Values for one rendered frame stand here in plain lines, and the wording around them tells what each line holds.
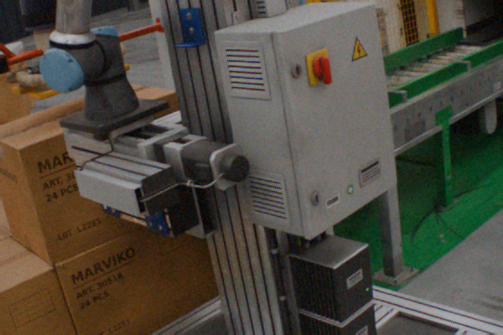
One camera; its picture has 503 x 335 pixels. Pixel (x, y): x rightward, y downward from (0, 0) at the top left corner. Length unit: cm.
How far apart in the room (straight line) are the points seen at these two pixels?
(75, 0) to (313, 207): 72
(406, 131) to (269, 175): 153
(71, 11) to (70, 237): 87
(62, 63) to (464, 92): 222
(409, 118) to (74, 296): 160
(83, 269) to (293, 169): 100
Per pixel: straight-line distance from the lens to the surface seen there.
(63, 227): 227
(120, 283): 242
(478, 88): 355
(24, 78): 226
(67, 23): 168
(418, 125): 313
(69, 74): 168
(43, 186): 221
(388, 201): 274
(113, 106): 182
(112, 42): 182
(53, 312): 233
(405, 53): 395
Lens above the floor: 147
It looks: 18 degrees down
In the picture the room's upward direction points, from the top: 10 degrees counter-clockwise
